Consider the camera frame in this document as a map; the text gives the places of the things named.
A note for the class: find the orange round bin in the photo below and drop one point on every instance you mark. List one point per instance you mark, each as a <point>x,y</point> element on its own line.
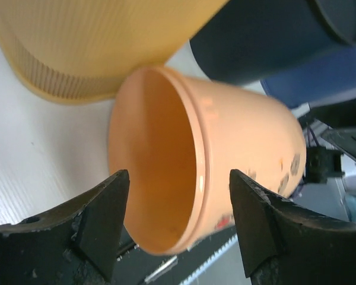
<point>179,137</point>

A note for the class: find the blue plastic bucket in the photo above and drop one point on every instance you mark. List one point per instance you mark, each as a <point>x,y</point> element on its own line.
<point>325,80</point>

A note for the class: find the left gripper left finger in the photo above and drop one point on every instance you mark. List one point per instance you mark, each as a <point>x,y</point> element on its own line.
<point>75,242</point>

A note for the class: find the black cylindrical bin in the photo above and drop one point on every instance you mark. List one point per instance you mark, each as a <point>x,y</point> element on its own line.
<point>246,41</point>

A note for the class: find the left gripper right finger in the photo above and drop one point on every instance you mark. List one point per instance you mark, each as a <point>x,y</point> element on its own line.
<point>283,243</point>

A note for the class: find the yellow slatted basket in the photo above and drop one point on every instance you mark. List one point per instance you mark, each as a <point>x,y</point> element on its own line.
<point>74,52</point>

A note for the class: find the white slotted cable duct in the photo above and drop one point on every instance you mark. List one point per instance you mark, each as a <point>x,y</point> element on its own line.
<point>212,259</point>

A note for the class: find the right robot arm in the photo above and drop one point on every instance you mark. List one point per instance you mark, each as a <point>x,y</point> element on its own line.
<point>331,132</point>

